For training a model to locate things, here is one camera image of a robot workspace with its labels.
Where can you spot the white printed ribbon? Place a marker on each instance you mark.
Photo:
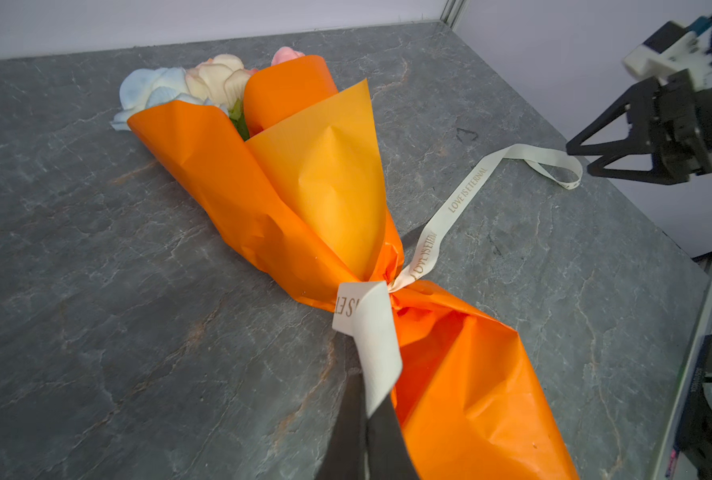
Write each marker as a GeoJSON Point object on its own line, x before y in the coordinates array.
{"type": "Point", "coordinates": [363, 309]}

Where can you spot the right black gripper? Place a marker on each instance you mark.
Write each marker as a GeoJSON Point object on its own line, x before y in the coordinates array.
{"type": "Point", "coordinates": [665, 144]}

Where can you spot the white fake rose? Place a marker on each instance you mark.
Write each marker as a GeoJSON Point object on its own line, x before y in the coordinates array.
{"type": "Point", "coordinates": [147, 88]}

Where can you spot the dark pink fake rose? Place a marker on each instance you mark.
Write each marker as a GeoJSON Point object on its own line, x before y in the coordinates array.
{"type": "Point", "coordinates": [285, 54]}

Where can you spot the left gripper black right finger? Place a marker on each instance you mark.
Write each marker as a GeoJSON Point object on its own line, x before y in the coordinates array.
{"type": "Point", "coordinates": [387, 455]}

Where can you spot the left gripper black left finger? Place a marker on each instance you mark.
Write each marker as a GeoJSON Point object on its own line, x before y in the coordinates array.
{"type": "Point", "coordinates": [345, 455]}

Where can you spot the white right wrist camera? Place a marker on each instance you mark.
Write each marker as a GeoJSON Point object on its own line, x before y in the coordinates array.
{"type": "Point", "coordinates": [672, 49]}

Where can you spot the cream fake rose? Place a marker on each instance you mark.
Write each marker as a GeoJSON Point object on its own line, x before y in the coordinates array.
{"type": "Point", "coordinates": [220, 80]}

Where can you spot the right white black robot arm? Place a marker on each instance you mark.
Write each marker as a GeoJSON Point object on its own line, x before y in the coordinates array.
{"type": "Point", "coordinates": [659, 130]}

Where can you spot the orange wrapping paper sheet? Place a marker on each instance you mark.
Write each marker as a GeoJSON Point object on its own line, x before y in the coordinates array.
{"type": "Point", "coordinates": [293, 181]}

